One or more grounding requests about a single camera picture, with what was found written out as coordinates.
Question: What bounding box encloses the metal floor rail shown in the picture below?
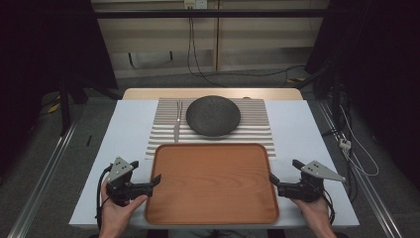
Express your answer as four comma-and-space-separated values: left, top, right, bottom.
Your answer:
7, 121, 79, 238
317, 99, 403, 238

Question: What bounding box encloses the person's left hand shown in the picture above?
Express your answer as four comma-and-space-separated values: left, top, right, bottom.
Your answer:
98, 179, 149, 233

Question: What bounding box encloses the black floor cable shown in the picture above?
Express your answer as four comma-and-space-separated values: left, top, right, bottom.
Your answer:
197, 64, 307, 80

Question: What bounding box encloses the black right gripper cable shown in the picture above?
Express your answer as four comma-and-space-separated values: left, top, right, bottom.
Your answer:
321, 188, 337, 226

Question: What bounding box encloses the black hanging wall cable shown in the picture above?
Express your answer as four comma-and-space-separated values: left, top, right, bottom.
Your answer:
186, 7, 230, 88

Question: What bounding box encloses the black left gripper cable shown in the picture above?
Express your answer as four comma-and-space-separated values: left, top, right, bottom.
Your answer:
94, 164, 114, 230

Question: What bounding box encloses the black metal stand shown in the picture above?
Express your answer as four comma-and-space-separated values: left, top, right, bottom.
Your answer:
58, 77, 72, 136

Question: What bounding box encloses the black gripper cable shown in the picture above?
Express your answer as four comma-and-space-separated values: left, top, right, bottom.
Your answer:
94, 164, 114, 230
321, 188, 337, 226

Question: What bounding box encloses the white floor cable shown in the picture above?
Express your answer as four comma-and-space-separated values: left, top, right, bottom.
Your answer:
339, 104, 380, 178

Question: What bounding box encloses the white wall socket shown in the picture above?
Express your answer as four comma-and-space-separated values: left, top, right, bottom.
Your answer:
183, 0, 209, 10

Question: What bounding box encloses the person's right hand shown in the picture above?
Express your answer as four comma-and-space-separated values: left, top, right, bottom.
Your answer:
291, 196, 332, 233

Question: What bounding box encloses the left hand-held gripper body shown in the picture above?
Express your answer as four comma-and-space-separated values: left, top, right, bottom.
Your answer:
105, 157, 155, 207

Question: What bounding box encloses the striped beige placemat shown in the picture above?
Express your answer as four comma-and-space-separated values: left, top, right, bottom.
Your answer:
145, 97, 277, 161

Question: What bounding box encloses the brown wooden tray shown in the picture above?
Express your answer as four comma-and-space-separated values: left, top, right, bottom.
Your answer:
144, 142, 280, 226

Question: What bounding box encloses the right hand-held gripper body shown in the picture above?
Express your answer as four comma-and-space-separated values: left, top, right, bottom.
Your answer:
277, 160, 347, 203

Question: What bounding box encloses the person's grey clothing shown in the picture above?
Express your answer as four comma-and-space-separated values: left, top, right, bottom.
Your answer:
168, 228, 269, 238

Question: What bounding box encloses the silver metal fork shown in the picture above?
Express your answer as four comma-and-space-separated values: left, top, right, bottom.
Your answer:
172, 98, 184, 144

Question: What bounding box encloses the dark grey speckled bowl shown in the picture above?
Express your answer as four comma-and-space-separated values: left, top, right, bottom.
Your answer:
185, 95, 242, 138

